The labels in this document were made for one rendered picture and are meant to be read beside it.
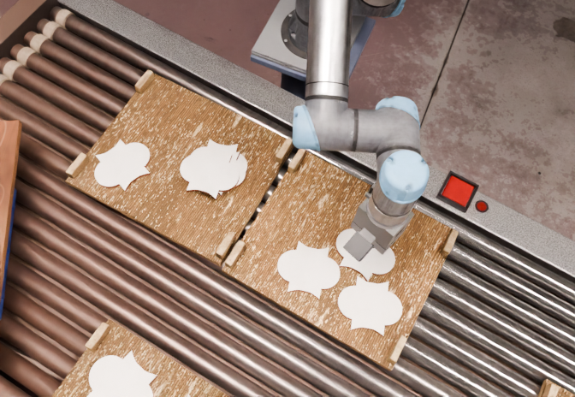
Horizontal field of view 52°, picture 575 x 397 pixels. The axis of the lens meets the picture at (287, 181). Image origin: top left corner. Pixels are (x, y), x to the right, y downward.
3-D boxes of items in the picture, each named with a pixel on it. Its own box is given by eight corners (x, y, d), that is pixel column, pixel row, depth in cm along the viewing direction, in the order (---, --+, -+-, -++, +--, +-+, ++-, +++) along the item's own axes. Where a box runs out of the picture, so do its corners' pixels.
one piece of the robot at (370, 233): (340, 215, 103) (329, 245, 118) (379, 249, 101) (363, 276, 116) (383, 171, 107) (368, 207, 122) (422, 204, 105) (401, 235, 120)
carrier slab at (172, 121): (152, 74, 149) (151, 71, 148) (295, 145, 142) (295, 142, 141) (66, 183, 135) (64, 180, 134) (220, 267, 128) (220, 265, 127)
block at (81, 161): (84, 157, 137) (80, 151, 134) (90, 160, 136) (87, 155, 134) (68, 176, 134) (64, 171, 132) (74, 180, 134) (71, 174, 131)
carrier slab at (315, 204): (300, 151, 142) (301, 148, 140) (456, 234, 134) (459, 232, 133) (222, 271, 128) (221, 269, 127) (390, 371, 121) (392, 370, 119)
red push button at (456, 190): (449, 177, 141) (452, 174, 140) (472, 189, 140) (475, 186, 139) (440, 197, 139) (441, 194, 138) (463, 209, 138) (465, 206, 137)
